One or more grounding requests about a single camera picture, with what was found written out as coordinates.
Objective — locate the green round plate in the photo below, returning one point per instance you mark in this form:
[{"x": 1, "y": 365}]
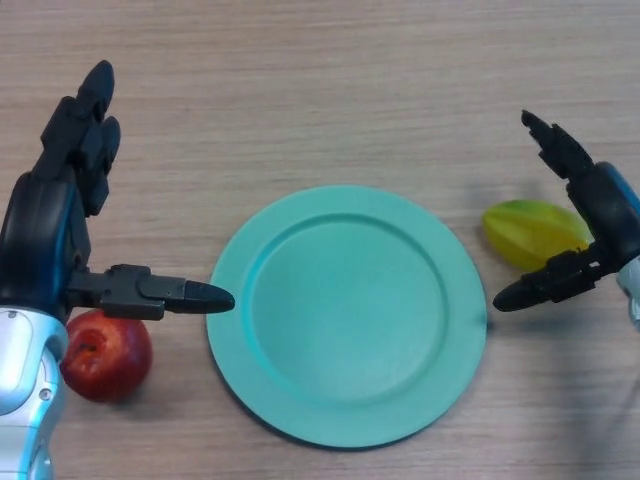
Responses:
[{"x": 347, "y": 317}]

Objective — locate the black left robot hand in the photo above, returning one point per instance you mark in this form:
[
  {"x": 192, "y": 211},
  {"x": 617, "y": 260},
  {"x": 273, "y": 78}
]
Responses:
[{"x": 42, "y": 235}]

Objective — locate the yellow starfruit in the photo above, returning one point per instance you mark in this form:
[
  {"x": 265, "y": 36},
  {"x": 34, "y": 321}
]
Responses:
[{"x": 535, "y": 235}]

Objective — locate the red apple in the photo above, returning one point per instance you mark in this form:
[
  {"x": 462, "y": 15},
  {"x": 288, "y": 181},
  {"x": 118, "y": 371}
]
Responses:
[{"x": 107, "y": 365}]

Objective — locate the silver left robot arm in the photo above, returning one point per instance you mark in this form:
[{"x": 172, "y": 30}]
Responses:
[{"x": 27, "y": 390}]

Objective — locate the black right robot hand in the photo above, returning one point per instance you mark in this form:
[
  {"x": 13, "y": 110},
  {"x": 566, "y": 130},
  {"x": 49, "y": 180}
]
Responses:
[{"x": 600, "y": 210}]

